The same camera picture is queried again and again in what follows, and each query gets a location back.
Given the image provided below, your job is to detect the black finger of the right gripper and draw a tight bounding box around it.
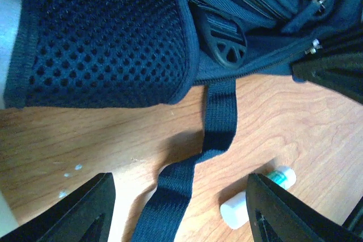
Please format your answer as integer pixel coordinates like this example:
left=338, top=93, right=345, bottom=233
left=292, top=53, right=362, bottom=103

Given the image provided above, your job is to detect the navy blue student backpack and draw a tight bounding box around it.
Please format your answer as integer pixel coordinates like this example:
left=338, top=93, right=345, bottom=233
left=1, top=0, right=362, bottom=241

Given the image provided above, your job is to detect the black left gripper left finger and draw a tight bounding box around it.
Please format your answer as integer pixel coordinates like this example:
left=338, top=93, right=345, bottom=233
left=1, top=173, right=116, bottom=241

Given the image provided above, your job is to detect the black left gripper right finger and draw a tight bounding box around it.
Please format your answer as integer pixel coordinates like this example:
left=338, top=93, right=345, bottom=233
left=246, top=173, right=362, bottom=241

